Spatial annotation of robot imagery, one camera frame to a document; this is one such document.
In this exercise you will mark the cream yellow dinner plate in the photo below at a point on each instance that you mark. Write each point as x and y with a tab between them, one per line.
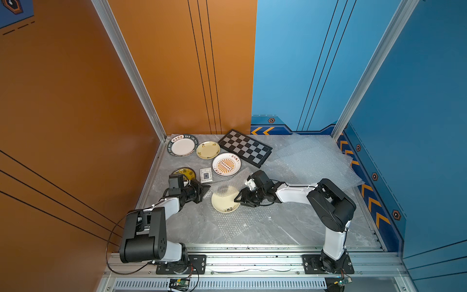
208	150

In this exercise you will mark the left circuit board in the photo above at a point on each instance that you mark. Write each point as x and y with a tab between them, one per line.
179	285

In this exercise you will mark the small square marker tile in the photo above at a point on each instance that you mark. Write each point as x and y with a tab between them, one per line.
206	175

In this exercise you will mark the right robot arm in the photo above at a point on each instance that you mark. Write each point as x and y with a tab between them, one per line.
334	208

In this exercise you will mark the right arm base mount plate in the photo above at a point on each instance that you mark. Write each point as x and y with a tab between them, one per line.
322	264

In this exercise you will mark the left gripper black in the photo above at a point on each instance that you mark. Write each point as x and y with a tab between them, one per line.
200	190

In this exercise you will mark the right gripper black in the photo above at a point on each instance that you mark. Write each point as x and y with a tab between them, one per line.
245	196

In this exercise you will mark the circuit board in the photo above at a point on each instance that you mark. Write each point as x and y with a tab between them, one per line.
179	285
337	284

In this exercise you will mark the yellow black patterned plate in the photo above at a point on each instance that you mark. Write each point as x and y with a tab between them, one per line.
187	173

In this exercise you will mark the black white checkerboard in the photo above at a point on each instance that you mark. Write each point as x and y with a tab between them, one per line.
246	148

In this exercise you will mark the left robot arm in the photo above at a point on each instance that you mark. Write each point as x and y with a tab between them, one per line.
145	231

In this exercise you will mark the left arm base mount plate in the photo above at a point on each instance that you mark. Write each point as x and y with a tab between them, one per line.
192	264

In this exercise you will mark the right circuit board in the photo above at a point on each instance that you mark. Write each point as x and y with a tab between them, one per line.
337	284

